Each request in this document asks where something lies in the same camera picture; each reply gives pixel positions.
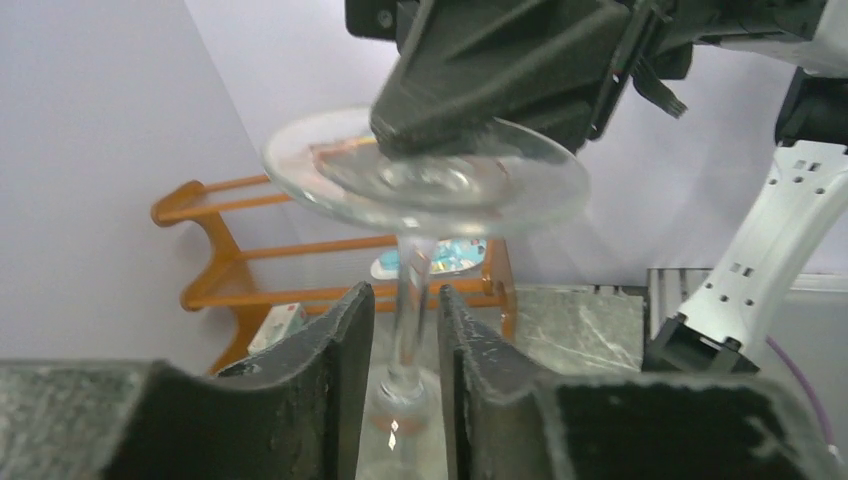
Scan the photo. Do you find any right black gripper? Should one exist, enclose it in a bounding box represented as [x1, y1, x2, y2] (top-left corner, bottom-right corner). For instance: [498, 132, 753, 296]
[344, 0, 697, 160]

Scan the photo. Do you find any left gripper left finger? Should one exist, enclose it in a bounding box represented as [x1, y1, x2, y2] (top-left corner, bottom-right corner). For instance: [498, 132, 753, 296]
[1, 282, 375, 479]

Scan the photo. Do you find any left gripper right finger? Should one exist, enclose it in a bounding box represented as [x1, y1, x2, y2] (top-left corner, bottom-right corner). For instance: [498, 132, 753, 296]
[438, 286, 842, 479]

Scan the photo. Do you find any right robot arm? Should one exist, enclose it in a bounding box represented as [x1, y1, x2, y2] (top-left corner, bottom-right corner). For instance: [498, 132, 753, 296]
[345, 1, 847, 373]

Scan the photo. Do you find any orange wooden shelf rack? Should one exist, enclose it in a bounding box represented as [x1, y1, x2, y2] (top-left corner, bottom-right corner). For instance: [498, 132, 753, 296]
[150, 173, 519, 376]

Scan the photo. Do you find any small white box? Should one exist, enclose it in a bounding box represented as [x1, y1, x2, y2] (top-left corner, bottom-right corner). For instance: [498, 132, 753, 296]
[247, 303, 307, 355]

